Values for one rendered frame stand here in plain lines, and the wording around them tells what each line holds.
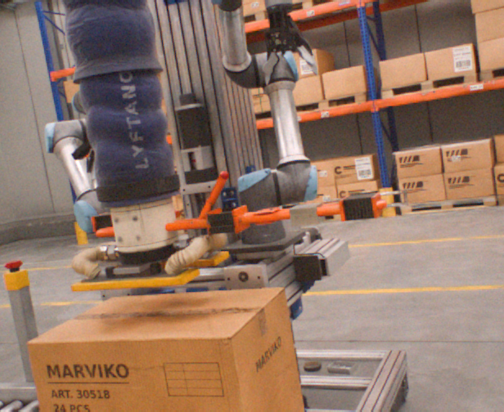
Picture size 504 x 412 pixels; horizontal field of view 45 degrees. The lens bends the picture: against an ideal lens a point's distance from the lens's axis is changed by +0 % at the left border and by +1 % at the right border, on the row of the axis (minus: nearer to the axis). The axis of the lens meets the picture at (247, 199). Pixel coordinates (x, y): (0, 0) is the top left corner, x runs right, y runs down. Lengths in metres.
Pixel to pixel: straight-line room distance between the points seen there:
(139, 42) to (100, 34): 0.10
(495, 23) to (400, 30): 1.90
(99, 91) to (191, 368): 0.72
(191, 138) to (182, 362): 0.92
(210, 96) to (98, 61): 0.71
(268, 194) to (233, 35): 0.51
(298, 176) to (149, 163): 0.59
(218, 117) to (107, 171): 0.72
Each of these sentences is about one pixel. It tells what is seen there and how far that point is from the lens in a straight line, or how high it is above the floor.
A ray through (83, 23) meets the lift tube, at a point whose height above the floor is 1.73.
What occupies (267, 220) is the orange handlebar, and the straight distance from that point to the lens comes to 1.50.
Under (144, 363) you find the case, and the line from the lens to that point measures 1.56.
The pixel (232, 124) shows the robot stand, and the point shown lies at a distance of 2.23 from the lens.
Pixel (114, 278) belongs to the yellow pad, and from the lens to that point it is 1.64.
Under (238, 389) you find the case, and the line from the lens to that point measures 1.47.
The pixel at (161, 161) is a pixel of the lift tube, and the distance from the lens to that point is 1.60.
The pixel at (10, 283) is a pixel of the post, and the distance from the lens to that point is 2.66.
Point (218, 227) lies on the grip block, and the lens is 1.54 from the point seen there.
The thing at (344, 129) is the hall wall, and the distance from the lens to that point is 10.09.
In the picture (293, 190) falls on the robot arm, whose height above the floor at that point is 1.19.
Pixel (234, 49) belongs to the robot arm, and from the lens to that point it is 2.00.
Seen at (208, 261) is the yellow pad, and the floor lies 1.07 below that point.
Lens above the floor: 1.38
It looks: 6 degrees down
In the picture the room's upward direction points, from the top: 9 degrees counter-clockwise
